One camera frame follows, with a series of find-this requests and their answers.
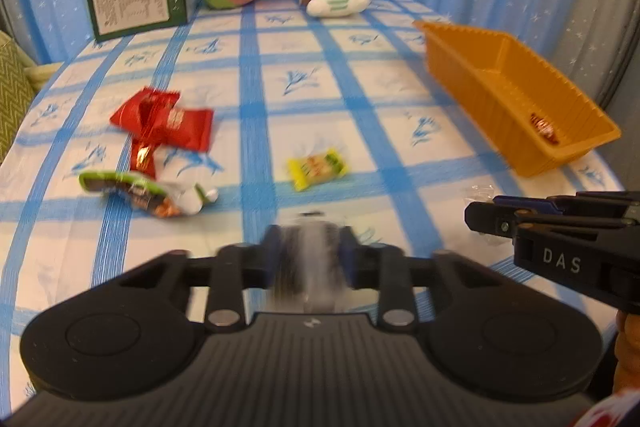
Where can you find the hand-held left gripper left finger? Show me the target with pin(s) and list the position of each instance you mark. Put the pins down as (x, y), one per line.
(273, 254)

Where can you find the grey curtain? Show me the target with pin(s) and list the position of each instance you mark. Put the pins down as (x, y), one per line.
(15, 17)

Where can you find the yellow green candy packet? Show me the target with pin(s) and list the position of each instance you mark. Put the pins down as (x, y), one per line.
(317, 168)

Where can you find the orange plastic basket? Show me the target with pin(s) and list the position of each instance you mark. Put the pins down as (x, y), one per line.
(480, 57)

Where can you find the person's right hand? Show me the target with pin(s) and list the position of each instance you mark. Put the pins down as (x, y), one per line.
(629, 352)

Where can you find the green white snack packet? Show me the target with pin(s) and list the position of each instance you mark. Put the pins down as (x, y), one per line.
(145, 189)

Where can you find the red wrapped candy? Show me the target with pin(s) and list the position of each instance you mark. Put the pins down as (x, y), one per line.
(545, 129)

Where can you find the red snack packet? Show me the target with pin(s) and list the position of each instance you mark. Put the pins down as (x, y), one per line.
(192, 129)
(135, 107)

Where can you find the red gold twist candy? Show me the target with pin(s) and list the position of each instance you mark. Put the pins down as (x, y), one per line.
(143, 154)

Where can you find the red white patterned clothing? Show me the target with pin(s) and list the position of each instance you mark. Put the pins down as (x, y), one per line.
(617, 412)

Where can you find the clear plastic wrapper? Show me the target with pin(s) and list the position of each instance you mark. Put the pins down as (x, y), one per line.
(480, 196)

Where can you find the blue checkered tablecloth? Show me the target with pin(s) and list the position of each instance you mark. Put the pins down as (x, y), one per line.
(350, 107)

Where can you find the silver white snack packet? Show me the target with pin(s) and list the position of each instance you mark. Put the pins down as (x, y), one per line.
(310, 262)

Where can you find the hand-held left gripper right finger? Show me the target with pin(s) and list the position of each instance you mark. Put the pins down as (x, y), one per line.
(347, 257)

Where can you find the green zigzag cushion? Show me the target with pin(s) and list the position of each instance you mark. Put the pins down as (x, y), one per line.
(12, 97)

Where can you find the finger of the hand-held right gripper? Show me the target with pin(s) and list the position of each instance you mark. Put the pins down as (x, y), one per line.
(490, 219)
(530, 203)

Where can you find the pale green sofa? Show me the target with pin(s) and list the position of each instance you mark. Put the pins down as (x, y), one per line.
(47, 74)

